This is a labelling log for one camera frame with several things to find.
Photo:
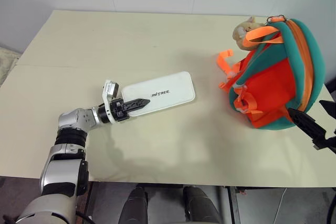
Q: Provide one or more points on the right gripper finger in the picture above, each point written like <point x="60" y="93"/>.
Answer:
<point x="305" y="124"/>
<point x="329" y="108"/>

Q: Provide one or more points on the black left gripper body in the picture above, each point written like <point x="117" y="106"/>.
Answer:
<point x="118" y="111"/>

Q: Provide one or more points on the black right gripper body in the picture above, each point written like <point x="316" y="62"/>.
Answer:
<point x="329" y="142"/>

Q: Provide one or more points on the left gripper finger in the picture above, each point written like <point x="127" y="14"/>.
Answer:
<point x="136" y="107"/>
<point x="136" y="101"/>

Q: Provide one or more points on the white Unitree box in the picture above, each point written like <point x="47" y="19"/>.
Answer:
<point x="168" y="90"/>

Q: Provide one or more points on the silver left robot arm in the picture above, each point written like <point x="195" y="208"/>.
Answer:
<point x="60" y="169"/>

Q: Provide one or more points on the orange and teal backpack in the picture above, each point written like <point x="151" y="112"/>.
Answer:
<point x="273" y="87"/>

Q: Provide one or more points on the dark rounded shape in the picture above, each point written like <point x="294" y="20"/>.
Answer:
<point x="135" y="205"/>
<point x="199" y="205"/>

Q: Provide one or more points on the beige plush toy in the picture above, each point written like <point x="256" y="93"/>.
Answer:
<point x="242" y="31"/>

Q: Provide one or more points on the whitish fuzzy cloth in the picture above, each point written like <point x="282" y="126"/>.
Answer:
<point x="8" y="64"/>

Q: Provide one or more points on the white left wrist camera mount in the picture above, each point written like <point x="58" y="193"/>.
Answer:
<point x="109" y="89"/>

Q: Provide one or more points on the black table frame leg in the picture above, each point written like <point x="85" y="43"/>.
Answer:
<point x="232" y="205"/>

